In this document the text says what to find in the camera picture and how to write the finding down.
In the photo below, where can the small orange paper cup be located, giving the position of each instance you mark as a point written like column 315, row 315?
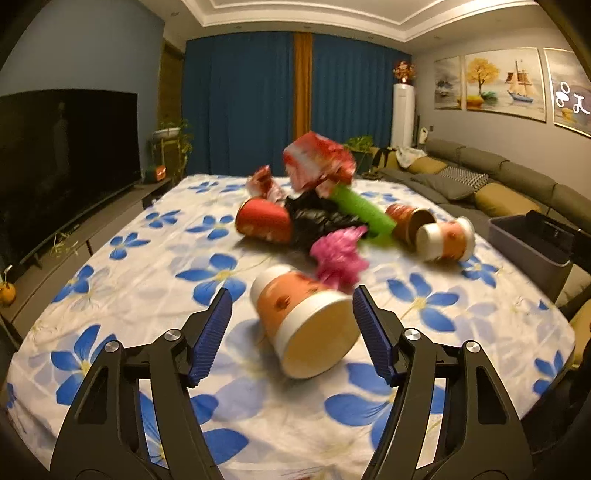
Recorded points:
column 450, row 240

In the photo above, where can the yellow tree sailboat painting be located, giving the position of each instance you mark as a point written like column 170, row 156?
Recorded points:
column 503, row 85

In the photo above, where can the yellow ribbon strands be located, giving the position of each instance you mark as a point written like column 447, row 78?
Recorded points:
column 62, row 242

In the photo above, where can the dark television stand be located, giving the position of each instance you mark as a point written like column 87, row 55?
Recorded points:
column 111, row 217

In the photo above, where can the brown paper cup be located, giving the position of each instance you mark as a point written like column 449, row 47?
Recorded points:
column 404, row 221

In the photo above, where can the red gold flower decoration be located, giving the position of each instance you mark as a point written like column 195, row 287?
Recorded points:
column 404, row 71

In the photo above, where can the orange curtain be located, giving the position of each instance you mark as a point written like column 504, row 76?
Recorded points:
column 303, row 87

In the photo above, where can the yellow plant stand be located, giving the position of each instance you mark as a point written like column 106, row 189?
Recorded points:
column 162, row 157

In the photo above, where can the pink crumpled wrapper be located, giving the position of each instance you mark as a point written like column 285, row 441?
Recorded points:
column 339, row 261

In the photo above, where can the white standing air conditioner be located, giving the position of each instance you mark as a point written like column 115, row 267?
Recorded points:
column 401, row 115

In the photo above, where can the green leafy floor plant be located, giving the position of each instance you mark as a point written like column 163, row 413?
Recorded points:
column 359, row 147

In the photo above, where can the yellow pillow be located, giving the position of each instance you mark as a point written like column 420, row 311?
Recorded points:
column 501, row 199
column 427, row 165

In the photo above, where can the small red snack wrapper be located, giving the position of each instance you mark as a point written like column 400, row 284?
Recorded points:
column 265, row 184

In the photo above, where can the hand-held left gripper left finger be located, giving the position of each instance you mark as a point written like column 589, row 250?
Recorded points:
column 213, row 332

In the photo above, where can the green bubble wrap roll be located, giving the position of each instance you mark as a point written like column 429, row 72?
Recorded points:
column 364, row 210

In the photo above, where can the grey plastic bin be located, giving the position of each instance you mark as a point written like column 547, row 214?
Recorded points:
column 526, row 258

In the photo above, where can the black flat television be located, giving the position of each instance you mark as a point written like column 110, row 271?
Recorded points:
column 60, row 170

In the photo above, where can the blue curtain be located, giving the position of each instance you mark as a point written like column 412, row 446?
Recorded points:
column 240, row 106
column 355, row 92

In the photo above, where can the white cloth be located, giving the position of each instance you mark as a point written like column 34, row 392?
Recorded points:
column 408, row 157

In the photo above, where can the grey sofa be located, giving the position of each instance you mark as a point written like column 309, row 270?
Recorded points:
column 521, row 180

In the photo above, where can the large orange paper cup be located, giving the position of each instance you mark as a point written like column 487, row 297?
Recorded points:
column 295, row 309

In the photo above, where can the red paper cup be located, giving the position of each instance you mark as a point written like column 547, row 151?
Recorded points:
column 261, row 219

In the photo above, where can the grey landscape painting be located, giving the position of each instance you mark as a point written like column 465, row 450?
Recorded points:
column 448, row 83

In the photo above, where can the black plastic bag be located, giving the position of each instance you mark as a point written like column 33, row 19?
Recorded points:
column 318, row 217

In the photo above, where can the grey pillow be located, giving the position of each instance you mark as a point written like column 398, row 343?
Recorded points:
column 441, row 187

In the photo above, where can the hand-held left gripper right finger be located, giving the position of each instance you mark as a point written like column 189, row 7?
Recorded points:
column 371, row 332

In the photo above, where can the trailing potted plant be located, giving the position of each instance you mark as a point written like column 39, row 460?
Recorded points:
column 173, row 131

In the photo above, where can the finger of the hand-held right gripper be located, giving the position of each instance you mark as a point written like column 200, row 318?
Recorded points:
column 538, row 218

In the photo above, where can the large red snack wrapper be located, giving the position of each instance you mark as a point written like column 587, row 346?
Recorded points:
column 316, row 159

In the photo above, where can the black white patterned pillow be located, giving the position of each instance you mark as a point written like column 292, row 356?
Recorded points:
column 464, row 177

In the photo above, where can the white framed painting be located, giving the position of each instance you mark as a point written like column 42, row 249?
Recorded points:
column 570, row 92

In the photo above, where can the blue floral tablecloth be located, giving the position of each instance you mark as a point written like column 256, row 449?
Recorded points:
column 152, row 286

